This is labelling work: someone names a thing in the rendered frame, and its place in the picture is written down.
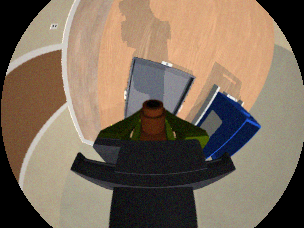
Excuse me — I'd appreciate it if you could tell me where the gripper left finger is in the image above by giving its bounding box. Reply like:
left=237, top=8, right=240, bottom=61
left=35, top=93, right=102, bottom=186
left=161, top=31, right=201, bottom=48
left=97, top=110, right=141, bottom=141

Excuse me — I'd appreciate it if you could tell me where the blue plastic crate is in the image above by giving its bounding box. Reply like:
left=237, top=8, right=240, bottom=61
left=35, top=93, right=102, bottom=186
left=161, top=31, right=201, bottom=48
left=196, top=91, right=261, bottom=160

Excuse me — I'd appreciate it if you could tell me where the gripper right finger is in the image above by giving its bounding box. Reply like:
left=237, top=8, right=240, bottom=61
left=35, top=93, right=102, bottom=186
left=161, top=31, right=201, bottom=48
left=165, top=110, right=209, bottom=149

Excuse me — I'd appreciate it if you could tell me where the brown glass bottle with white label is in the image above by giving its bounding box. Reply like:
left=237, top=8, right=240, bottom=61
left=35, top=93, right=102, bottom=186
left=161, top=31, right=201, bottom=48
left=140, top=99, right=166, bottom=141

